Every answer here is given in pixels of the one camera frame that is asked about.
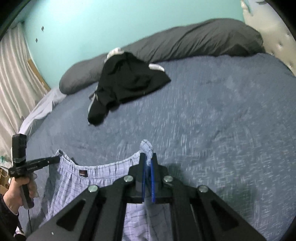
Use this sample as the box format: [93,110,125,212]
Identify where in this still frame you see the light blue plaid boxer shorts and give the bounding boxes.
[42,140,173,240]

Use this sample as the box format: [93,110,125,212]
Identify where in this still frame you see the black left sleeve forearm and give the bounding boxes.
[0,194,19,237]

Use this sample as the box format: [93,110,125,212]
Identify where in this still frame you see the person's left hand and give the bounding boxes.
[4,177,29,214]

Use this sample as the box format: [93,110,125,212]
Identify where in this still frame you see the light grey bed sheet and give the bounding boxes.
[18,87,66,137]

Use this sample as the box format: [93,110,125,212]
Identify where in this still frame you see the beige striped curtain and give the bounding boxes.
[1,23,47,164]

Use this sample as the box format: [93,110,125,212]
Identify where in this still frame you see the blue-grey textured bedspread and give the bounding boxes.
[19,54,295,240]

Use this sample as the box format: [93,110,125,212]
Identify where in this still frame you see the black garment with yellow label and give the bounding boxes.
[88,52,171,126]

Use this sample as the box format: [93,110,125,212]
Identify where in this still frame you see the long dark grey pillow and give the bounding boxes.
[59,19,265,95]

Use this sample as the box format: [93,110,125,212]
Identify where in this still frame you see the cream tufted headboard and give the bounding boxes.
[241,1,295,74]

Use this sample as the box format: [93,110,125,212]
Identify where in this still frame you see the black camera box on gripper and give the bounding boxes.
[12,133,27,163]

